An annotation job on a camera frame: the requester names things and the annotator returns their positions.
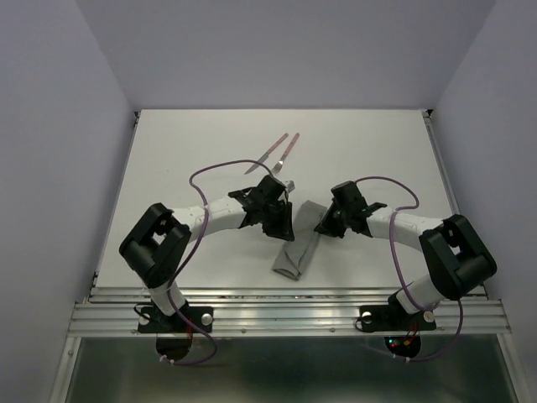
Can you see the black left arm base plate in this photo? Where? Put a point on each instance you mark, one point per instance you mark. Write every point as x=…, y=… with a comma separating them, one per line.
x=152, y=321

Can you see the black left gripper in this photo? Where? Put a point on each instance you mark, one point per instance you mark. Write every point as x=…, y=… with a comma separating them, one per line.
x=284, y=229

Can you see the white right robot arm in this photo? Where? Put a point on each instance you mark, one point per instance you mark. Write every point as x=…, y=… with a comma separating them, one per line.
x=456, y=258

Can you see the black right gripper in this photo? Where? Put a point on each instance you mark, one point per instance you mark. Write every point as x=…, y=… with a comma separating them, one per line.
x=327, y=227

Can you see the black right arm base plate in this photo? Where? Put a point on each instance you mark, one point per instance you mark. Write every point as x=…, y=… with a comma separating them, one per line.
x=391, y=318

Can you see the grey cloth napkin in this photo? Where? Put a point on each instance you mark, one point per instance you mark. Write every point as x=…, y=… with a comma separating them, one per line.
x=295, y=256

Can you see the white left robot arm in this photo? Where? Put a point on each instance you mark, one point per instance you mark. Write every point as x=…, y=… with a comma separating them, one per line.
x=155, y=246

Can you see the pink handled knife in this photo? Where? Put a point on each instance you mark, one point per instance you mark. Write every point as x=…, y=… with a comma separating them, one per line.
x=267, y=153

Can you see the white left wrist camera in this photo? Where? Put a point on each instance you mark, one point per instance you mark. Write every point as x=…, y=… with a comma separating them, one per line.
x=289, y=186

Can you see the aluminium mounting rail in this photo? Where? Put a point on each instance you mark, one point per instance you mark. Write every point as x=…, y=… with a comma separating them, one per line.
x=272, y=312

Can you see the pink handled fork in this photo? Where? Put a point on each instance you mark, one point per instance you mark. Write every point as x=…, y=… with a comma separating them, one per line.
x=279, y=165

